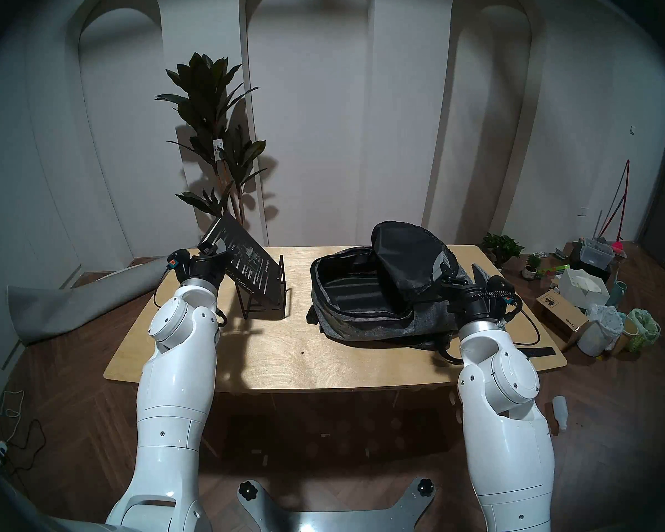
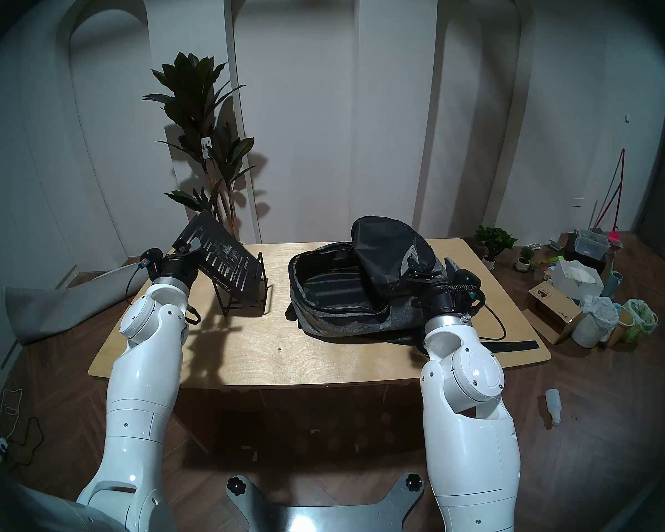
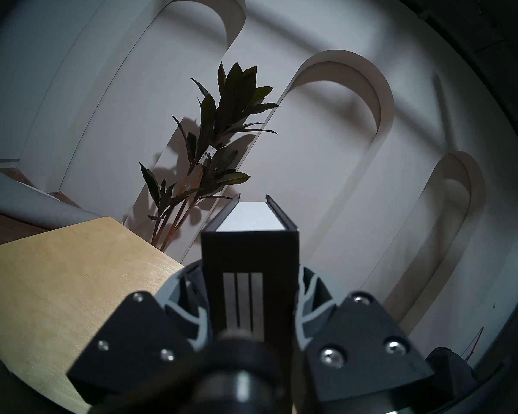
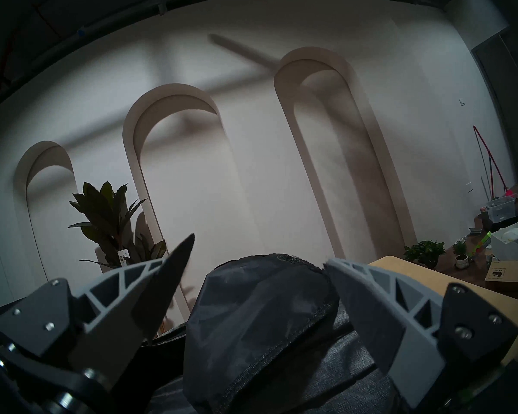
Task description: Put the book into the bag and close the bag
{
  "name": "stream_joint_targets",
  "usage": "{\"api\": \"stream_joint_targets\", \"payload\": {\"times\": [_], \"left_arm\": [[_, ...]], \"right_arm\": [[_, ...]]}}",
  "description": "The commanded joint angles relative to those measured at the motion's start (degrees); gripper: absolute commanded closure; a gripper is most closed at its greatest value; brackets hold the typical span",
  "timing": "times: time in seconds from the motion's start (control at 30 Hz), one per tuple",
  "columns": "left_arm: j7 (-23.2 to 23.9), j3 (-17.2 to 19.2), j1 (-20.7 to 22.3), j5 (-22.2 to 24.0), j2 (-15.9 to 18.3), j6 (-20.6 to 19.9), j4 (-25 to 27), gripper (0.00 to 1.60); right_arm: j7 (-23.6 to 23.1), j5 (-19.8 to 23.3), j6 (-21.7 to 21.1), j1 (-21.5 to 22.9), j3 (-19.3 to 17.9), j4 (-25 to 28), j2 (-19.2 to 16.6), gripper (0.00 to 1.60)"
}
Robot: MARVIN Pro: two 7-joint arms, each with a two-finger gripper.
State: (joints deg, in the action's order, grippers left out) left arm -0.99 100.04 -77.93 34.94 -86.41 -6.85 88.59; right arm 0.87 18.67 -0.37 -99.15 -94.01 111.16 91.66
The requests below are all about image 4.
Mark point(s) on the black storage box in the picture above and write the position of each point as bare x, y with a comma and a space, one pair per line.
483, 223

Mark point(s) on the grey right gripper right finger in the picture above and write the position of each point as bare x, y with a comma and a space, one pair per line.
397, 327

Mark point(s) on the grey and black backpack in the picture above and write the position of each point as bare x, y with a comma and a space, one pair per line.
259, 314

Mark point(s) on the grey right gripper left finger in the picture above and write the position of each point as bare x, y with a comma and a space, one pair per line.
112, 314

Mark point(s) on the clear plastic storage container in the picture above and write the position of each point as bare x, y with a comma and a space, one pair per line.
503, 208

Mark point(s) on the white plant tag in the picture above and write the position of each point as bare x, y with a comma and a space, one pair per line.
123, 256

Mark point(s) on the tall dark leafy plant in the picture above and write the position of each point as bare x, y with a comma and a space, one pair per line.
108, 219

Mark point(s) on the white open box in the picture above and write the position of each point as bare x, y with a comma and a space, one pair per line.
511, 243

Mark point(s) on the green yellow toy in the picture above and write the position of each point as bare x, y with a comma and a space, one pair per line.
482, 244

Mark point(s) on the dark grey door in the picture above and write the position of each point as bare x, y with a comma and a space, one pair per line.
513, 98

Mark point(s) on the tiny plant in white pot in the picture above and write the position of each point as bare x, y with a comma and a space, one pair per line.
461, 255

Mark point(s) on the bushy small green plant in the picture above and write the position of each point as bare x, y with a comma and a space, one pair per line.
425, 250

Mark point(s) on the brown cardboard box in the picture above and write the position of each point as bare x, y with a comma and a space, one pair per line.
507, 276

